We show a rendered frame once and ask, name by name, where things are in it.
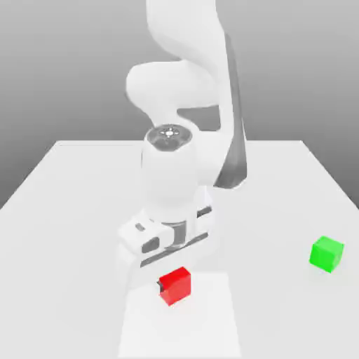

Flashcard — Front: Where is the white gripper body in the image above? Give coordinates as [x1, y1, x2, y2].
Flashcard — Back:
[127, 205, 216, 291]

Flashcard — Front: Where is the small red cube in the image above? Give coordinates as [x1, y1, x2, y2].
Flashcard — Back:
[158, 266, 192, 307]

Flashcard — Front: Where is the small green cube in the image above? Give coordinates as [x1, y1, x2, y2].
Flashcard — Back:
[309, 235, 345, 274]

